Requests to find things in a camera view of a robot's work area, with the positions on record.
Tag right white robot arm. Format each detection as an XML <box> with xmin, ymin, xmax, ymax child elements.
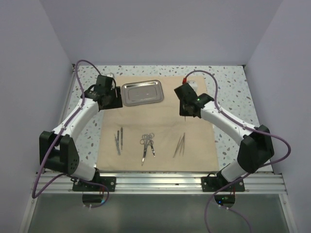
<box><xmin>177</xmin><ymin>92</ymin><xmax>275</xmax><ymax>191</ymax></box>

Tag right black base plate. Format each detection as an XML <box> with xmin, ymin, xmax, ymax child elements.
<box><xmin>201</xmin><ymin>172</ymin><xmax>245</xmax><ymax>192</ymax></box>

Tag steel surgical scissors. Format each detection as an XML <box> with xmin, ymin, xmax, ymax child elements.
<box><xmin>143</xmin><ymin>133</ymin><xmax>156</xmax><ymax>157</ymax></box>

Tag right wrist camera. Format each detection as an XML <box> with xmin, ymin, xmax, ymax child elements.
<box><xmin>174</xmin><ymin>83</ymin><xmax>198</xmax><ymax>103</ymax></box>

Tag steel instrument tray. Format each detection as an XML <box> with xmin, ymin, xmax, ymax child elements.
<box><xmin>121</xmin><ymin>80</ymin><xmax>164</xmax><ymax>107</ymax></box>

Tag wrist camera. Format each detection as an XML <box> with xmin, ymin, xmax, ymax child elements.
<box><xmin>94</xmin><ymin>74</ymin><xmax>116</xmax><ymax>91</ymax></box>
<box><xmin>174</xmin><ymin>83</ymin><xmax>198</xmax><ymax>103</ymax></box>

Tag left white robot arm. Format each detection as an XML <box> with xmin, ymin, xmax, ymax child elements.
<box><xmin>39</xmin><ymin>84</ymin><xmax>122</xmax><ymax>191</ymax></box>

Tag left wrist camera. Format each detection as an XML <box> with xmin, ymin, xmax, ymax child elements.
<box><xmin>94</xmin><ymin>74</ymin><xmax>116</xmax><ymax>91</ymax></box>

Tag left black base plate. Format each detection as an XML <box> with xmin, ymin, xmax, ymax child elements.
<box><xmin>70</xmin><ymin>173</ymin><xmax>117</xmax><ymax>192</ymax></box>

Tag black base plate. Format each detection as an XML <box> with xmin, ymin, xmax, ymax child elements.
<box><xmin>201</xmin><ymin>172</ymin><xmax>245</xmax><ymax>192</ymax></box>
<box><xmin>70</xmin><ymin>173</ymin><xmax>117</xmax><ymax>192</ymax></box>

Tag steel needle holder clamp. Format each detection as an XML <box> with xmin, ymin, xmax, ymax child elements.
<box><xmin>139</xmin><ymin>138</ymin><xmax>148</xmax><ymax>145</ymax></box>

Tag aluminium rail frame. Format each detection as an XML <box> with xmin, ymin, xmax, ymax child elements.
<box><xmin>31</xmin><ymin>171</ymin><xmax>285</xmax><ymax>195</ymax></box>

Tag steel forceps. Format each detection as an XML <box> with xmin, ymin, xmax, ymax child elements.
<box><xmin>179</xmin><ymin>133</ymin><xmax>186</xmax><ymax>155</ymax></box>

